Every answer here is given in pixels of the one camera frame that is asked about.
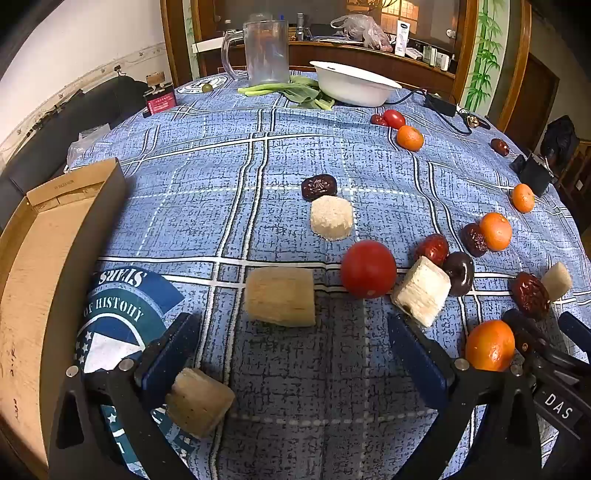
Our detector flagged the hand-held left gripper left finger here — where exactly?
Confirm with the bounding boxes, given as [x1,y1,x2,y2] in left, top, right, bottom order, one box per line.
[48,313,201,480]

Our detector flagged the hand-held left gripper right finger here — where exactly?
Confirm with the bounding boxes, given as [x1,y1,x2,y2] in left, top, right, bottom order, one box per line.
[387,313,542,480]

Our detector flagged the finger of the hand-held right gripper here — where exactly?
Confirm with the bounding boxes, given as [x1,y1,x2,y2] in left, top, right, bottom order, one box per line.
[502,308,555,370]
[560,312,591,358]

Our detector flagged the orange tangerine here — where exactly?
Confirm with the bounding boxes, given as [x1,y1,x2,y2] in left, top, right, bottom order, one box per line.
[479,212,513,252]
[512,184,536,213]
[465,320,516,372]
[396,126,424,152]

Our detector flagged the sugarcane piece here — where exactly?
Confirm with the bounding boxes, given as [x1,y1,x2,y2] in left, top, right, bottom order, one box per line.
[309,195,354,241]
[165,368,236,439]
[540,261,573,303]
[392,256,452,328]
[245,268,317,328]

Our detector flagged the large red tomato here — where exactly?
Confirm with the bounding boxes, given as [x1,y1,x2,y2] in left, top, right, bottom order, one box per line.
[341,240,398,299]

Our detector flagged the brown cardboard box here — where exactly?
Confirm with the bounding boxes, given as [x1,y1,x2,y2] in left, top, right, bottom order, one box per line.
[0,157,127,480]

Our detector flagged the dark date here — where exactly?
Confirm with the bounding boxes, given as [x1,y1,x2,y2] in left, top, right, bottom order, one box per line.
[301,174,338,201]
[442,251,475,297]

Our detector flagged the black box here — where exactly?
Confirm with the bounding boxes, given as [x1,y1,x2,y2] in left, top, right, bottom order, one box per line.
[509,152,555,197]

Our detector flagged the black bag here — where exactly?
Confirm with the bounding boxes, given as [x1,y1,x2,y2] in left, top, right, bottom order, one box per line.
[540,115,579,160]

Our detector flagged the clear plastic bag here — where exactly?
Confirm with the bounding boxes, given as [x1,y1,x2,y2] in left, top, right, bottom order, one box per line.
[67,124,114,162]

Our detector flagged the black power adapter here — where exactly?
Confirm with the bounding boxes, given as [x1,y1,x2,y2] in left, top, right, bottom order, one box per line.
[424,92,458,116]

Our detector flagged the red square bottle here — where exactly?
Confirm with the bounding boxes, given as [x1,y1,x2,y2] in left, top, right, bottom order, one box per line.
[143,71,177,118]

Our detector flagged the black sofa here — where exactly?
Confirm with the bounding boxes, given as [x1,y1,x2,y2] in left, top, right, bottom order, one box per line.
[0,76,148,232]

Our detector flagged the white bowl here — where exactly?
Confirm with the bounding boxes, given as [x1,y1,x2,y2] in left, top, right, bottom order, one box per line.
[309,60,403,107]

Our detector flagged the wooden cabinet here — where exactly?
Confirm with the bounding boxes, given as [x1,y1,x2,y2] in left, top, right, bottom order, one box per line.
[159,0,532,114]

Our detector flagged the green scallion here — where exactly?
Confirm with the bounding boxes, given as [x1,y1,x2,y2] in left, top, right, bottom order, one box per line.
[238,82,296,97]

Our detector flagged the green leafy vegetable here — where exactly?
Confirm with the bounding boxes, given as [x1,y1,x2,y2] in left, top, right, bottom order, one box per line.
[277,76,335,110]

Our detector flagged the small white boxes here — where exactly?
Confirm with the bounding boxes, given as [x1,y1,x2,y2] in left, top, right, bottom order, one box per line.
[422,45,451,71]

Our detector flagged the flat white box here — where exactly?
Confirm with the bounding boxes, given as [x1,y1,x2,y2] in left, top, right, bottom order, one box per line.
[194,37,232,53]

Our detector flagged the white tube box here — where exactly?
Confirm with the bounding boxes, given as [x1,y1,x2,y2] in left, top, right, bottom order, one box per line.
[396,18,411,57]

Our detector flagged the clear glass pitcher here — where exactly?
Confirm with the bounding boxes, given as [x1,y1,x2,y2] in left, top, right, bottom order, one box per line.
[221,19,291,88]

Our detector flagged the pink plastic bag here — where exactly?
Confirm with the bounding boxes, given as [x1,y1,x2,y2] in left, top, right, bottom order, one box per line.
[331,14,393,49]

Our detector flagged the black cable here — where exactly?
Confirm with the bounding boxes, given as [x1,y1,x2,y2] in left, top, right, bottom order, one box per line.
[388,88,491,136]

